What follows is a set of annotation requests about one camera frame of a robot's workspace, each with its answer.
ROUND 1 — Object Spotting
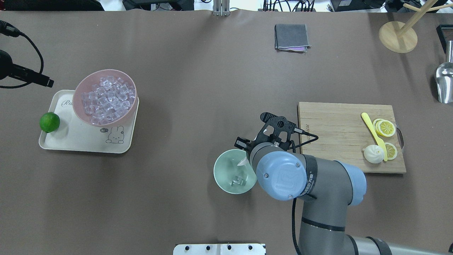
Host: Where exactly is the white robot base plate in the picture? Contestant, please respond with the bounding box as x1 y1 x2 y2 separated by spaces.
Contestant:
173 243 266 255

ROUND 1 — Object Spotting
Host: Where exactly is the clear ice cube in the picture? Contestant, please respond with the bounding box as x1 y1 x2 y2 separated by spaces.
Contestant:
229 175 248 187

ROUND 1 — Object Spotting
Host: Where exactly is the pink bowl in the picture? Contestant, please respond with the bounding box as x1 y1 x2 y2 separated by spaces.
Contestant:
73 69 139 127

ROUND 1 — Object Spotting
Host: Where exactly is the upper lemon slice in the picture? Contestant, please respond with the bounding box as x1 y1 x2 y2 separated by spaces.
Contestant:
372 118 396 137

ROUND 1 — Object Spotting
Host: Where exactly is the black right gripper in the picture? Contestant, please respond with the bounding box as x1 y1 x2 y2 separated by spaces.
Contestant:
234 137 262 155

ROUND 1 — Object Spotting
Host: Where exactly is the green lime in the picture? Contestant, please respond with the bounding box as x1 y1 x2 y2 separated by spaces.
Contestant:
39 112 61 133

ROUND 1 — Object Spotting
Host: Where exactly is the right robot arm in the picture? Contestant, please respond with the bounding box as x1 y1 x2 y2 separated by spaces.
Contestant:
235 137 436 255

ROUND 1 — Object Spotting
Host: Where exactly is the wooden mug tree stand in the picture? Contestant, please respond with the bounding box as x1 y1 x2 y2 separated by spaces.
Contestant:
378 0 453 53

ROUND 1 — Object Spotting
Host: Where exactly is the grey folded cloth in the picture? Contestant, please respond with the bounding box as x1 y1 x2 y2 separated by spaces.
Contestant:
274 24 312 53

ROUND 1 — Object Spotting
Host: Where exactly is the metal ice scoop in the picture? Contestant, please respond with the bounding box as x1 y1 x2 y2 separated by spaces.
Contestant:
436 40 453 104

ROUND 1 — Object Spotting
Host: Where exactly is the bamboo cutting board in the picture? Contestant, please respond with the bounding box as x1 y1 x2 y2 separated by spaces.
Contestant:
298 102 406 173

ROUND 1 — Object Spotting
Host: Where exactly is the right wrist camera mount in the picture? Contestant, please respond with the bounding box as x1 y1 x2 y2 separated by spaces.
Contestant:
253 112 319 152

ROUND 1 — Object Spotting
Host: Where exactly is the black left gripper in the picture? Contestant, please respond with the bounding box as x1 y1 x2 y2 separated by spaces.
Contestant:
0 50 54 88

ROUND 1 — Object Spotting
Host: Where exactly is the lower lemon slice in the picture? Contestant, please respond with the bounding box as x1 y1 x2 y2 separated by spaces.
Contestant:
384 142 398 161

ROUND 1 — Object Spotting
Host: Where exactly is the lemon slice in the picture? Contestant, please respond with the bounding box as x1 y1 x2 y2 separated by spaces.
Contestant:
372 118 396 137
384 142 398 161

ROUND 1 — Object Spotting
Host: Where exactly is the clear ice cubes pile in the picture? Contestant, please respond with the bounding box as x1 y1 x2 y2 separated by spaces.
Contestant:
74 75 137 125

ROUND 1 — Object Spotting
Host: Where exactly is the cream rabbit tray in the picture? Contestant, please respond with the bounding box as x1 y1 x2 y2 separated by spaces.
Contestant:
39 89 138 154

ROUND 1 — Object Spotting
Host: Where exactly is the yellow plastic knife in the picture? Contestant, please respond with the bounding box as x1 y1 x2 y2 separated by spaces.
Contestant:
361 112 388 162

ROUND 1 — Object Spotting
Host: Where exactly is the white ceramic spoon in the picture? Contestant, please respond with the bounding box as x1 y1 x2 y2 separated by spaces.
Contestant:
237 158 250 166

